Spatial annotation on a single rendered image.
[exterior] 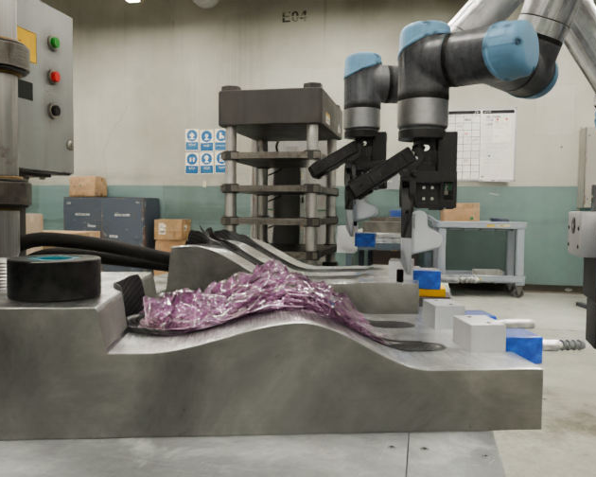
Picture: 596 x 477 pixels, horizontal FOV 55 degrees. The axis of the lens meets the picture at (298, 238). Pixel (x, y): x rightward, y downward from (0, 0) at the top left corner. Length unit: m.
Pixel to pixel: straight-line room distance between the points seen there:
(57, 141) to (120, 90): 7.18
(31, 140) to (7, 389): 0.97
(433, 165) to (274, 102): 4.17
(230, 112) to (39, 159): 3.74
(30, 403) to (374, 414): 0.29
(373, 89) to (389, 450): 0.82
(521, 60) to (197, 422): 0.59
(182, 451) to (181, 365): 0.07
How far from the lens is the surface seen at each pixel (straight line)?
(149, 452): 0.49
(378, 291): 0.82
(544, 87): 0.97
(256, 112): 5.02
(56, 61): 1.55
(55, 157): 1.51
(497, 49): 0.81
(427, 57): 0.86
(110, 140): 8.66
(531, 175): 7.50
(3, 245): 1.18
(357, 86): 1.16
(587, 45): 1.39
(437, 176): 0.84
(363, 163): 1.14
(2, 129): 1.18
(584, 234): 1.24
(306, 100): 4.93
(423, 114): 0.85
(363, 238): 1.15
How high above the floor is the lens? 0.99
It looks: 3 degrees down
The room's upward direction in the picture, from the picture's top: 1 degrees clockwise
